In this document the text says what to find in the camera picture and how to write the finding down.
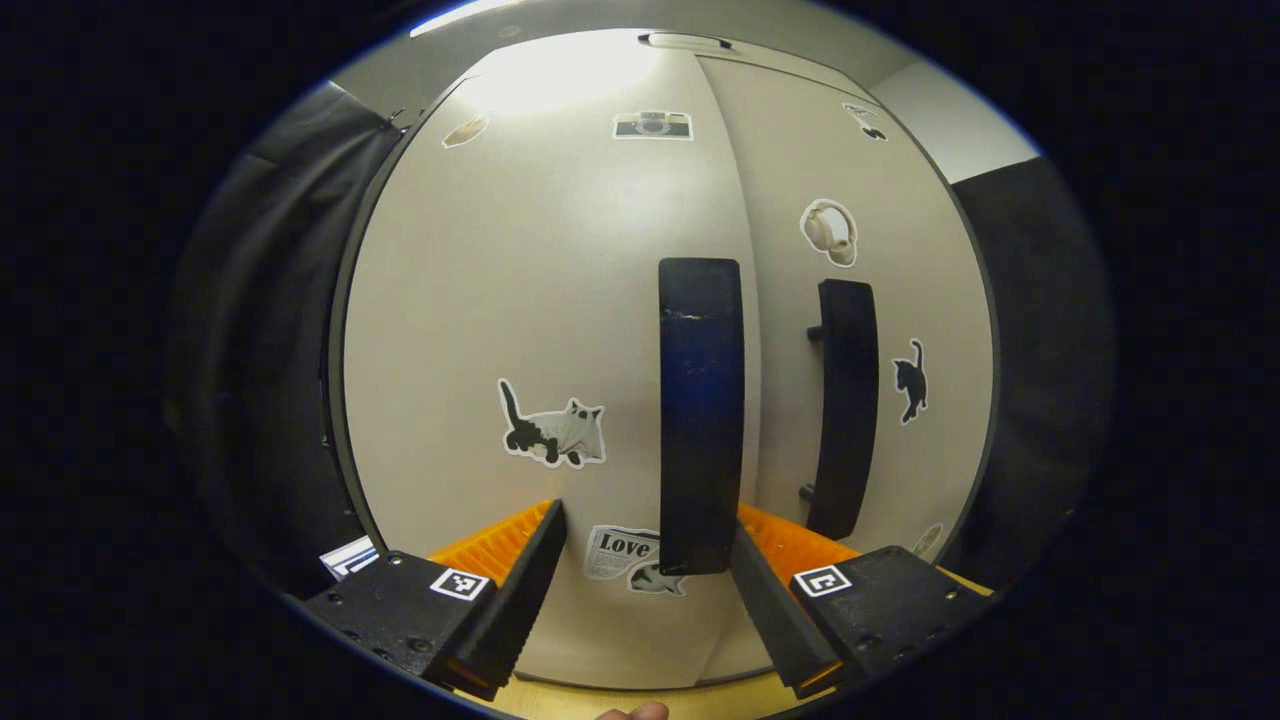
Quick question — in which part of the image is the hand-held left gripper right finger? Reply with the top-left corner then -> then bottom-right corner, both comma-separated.
728,502 -> 993,701

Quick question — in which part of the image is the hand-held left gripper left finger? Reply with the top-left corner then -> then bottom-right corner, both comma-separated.
300,498 -> 569,701

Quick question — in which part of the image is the black door handle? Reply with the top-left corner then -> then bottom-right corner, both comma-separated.
798,278 -> 880,542
657,256 -> 747,577

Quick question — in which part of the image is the white cabinet door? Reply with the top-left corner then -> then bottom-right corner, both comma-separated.
695,55 -> 1003,686
328,28 -> 763,693

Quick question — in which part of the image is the white cabinet drawer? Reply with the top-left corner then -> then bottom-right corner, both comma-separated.
480,25 -> 891,106

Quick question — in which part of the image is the white book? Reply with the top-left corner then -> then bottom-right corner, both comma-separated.
319,536 -> 382,582

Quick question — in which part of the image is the black backdrop cloth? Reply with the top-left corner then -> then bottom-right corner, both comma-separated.
950,155 -> 1119,591
165,80 -> 406,601

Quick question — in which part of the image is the metal drawer handle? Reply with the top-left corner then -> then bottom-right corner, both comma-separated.
638,32 -> 737,51

